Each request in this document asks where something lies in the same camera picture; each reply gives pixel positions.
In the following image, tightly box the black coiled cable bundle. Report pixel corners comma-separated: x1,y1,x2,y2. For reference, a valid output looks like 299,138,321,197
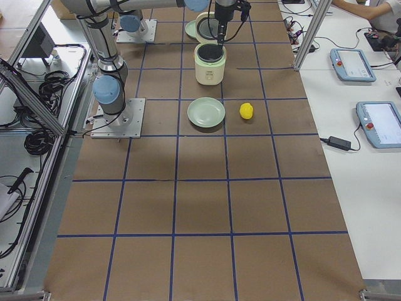
24,129,55,156

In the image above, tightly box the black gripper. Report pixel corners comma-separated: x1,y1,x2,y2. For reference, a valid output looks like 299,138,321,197
214,0,236,45

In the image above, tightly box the yellow toy fruit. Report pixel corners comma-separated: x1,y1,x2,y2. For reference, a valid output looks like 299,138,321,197
239,102,254,120

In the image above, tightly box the black power adapter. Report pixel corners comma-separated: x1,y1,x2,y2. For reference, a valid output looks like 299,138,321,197
327,136,351,151

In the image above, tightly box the cream rice cooker orange handle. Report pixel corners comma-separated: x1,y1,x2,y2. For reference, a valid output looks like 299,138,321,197
194,11,226,85

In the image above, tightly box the near blue teach pendant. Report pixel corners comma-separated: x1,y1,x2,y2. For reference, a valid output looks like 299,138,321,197
356,101,400,149

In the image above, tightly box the aluminium frame post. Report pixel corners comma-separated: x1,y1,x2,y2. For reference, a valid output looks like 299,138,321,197
293,0,332,71

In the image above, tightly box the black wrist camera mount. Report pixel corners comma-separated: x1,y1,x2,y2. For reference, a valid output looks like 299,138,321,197
237,0,251,22

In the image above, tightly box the person in white shirt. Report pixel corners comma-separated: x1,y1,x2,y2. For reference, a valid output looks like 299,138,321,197
331,0,400,33

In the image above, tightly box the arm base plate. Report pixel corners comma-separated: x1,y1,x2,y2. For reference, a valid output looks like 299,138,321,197
117,17,157,44
90,98,145,139

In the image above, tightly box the green plate near arm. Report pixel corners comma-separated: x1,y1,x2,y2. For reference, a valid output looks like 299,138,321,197
187,97,226,128
185,20,197,40

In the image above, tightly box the far blue teach pendant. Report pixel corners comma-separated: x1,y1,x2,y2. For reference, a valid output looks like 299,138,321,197
330,48,377,83

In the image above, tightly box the blue teach pendant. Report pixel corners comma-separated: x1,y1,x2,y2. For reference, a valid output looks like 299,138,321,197
356,101,400,149
330,48,377,83

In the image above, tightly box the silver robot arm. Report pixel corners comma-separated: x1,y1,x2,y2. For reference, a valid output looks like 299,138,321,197
120,9,148,37
62,1,211,126

